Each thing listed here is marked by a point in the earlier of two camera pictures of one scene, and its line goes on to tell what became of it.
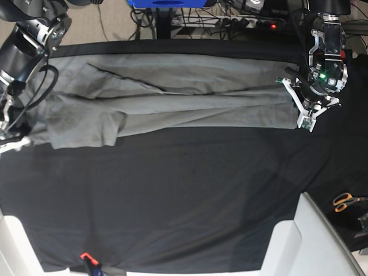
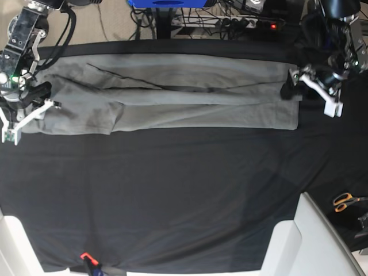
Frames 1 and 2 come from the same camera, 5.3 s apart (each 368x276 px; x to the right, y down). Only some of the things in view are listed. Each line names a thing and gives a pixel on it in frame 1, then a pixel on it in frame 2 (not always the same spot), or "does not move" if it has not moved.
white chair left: x=18 y=256 does not move
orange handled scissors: x=342 y=199 does not move
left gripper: x=17 y=146 to x=35 y=95
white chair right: x=309 y=245 does not move
